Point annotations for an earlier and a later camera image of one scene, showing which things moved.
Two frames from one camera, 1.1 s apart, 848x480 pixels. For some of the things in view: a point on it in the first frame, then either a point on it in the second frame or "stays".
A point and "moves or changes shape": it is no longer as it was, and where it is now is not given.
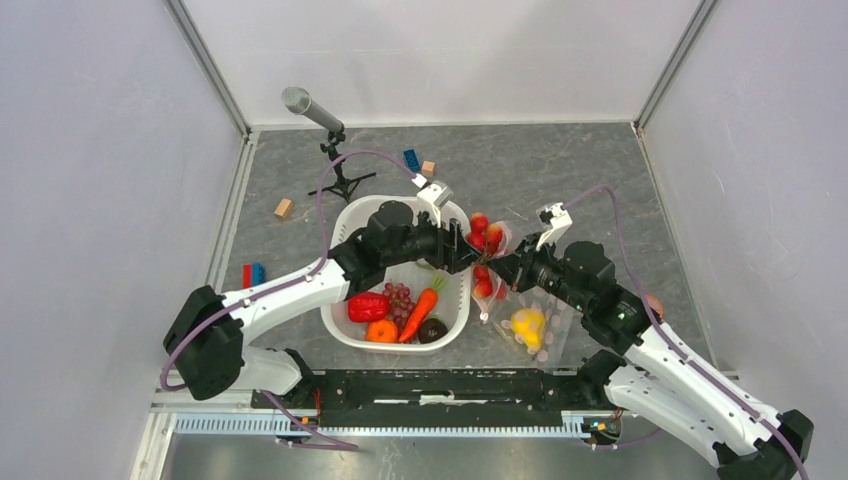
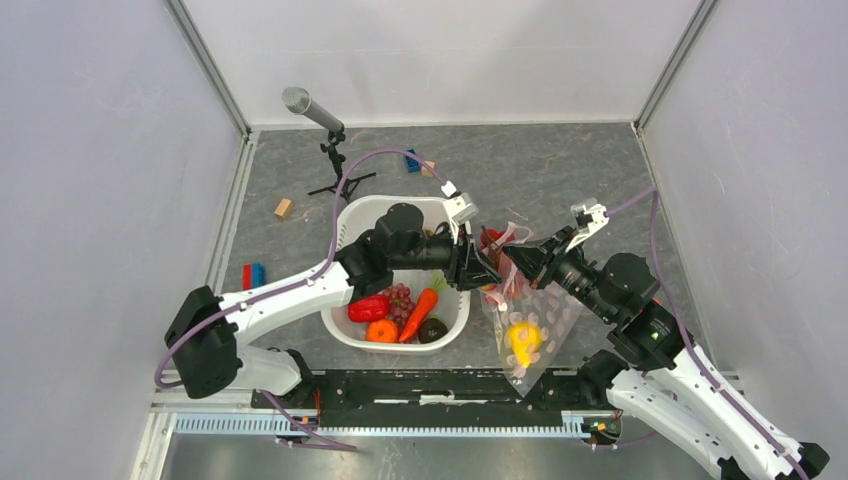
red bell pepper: (369, 306) stays
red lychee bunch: (485, 238) moves or changes shape
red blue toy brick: (253, 274) stays
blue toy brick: (412, 160) stays
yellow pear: (529, 324) -> (524, 338)
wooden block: (283, 208) stays
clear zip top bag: (535, 321) moves or changes shape
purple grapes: (400, 306) stays
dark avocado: (431, 330) stays
